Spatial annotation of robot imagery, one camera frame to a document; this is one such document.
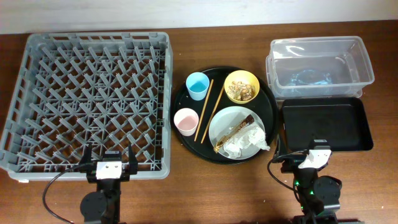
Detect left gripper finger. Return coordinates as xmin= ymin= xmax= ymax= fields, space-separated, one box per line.
xmin=78 ymin=143 xmax=93 ymax=172
xmin=128 ymin=144 xmax=138 ymax=174

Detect white napkin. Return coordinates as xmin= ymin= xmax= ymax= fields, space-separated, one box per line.
xmin=219 ymin=123 xmax=271 ymax=160

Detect gold snack wrapper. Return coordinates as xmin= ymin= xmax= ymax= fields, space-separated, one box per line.
xmin=213 ymin=114 xmax=254 ymax=153

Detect pink cup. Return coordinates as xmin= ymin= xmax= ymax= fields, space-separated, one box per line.
xmin=174 ymin=108 xmax=199 ymax=136

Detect food scraps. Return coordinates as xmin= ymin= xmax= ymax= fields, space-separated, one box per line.
xmin=227 ymin=81 xmax=255 ymax=101

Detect yellow bowl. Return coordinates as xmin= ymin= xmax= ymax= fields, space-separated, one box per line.
xmin=224 ymin=70 xmax=260 ymax=104

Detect light blue cup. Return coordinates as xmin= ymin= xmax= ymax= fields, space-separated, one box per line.
xmin=185 ymin=72 xmax=210 ymax=101

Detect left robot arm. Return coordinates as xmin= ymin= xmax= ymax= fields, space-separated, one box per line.
xmin=79 ymin=144 xmax=138 ymax=223

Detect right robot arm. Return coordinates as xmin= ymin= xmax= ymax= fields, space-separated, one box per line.
xmin=269 ymin=136 xmax=342 ymax=224

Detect grey dishwasher rack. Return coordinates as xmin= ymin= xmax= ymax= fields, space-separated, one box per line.
xmin=1 ymin=32 xmax=173 ymax=183

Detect grey plate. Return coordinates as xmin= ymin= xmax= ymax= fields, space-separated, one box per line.
xmin=208 ymin=106 xmax=266 ymax=158

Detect round black tray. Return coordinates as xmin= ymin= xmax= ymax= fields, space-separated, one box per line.
xmin=170 ymin=66 xmax=279 ymax=164

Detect black rectangular tray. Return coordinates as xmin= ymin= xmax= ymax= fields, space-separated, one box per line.
xmin=282 ymin=97 xmax=374 ymax=152

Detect right wooden chopstick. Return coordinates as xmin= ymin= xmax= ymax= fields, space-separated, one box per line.
xmin=200 ymin=87 xmax=224 ymax=144

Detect wooden chopstick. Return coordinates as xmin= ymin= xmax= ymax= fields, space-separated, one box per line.
xmin=200 ymin=87 xmax=224 ymax=144
xmin=194 ymin=79 xmax=214 ymax=142

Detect clear plastic bin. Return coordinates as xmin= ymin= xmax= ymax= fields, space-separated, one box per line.
xmin=266 ymin=36 xmax=375 ymax=100

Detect left wooden chopstick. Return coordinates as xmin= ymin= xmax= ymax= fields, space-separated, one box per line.
xmin=194 ymin=79 xmax=214 ymax=142

